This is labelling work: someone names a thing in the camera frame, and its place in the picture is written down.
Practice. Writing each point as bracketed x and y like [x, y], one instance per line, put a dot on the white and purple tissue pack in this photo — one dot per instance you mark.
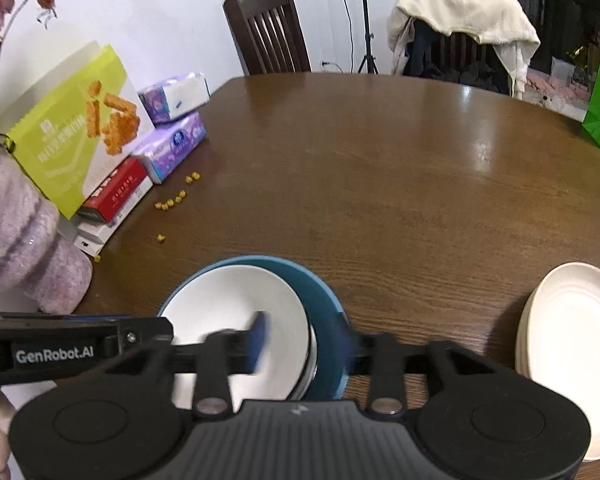
[180, 95]

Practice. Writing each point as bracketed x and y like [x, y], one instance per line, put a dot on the pink fuzzy vase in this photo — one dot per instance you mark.
[20, 235]

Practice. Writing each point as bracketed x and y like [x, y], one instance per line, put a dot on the scattered yellow candies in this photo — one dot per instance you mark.
[195, 176]

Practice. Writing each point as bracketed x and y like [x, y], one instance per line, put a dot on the green snack box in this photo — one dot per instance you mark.
[60, 135]

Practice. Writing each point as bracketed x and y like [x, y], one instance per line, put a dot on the black framed glass door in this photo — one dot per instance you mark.
[570, 10]

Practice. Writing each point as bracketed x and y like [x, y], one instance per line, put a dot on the wall socket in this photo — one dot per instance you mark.
[325, 64]

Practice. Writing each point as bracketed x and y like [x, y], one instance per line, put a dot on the white flat box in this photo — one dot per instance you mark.
[92, 240]

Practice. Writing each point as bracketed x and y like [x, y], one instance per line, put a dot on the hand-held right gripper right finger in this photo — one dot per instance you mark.
[347, 345]

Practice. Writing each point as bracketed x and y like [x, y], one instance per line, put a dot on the white plush toy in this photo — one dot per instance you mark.
[555, 85]

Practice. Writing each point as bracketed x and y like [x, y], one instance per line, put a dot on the black cloth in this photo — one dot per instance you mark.
[475, 75]

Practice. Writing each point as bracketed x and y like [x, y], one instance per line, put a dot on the dark blue garment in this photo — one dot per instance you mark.
[420, 50]

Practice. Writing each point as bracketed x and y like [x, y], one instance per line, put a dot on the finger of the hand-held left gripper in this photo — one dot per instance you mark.
[145, 332]

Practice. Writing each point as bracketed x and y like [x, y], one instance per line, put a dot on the black tripod stand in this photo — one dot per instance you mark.
[366, 10]

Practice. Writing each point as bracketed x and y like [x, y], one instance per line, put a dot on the cream sweater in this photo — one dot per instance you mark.
[460, 5]

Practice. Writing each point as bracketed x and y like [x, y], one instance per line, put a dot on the clear storage box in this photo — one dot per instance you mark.
[567, 67]

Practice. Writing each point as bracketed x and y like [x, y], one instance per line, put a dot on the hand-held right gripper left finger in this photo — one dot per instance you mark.
[257, 342]

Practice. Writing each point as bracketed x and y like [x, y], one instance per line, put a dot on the dark wooden slatted chair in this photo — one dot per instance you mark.
[260, 2]

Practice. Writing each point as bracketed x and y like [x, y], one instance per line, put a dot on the dark wooden chair under clothes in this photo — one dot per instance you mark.
[460, 50]

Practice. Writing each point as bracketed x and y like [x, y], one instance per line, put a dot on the red box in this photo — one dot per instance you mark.
[115, 187]

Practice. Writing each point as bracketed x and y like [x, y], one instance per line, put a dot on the blue bowl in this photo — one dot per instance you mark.
[325, 310]

